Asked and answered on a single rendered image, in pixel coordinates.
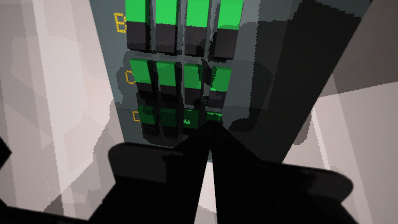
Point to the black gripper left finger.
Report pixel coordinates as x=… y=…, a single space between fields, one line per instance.
x=183 y=166

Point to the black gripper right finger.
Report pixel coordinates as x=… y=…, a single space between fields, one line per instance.
x=238 y=173

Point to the grey switch panel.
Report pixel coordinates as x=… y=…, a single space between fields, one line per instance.
x=256 y=66

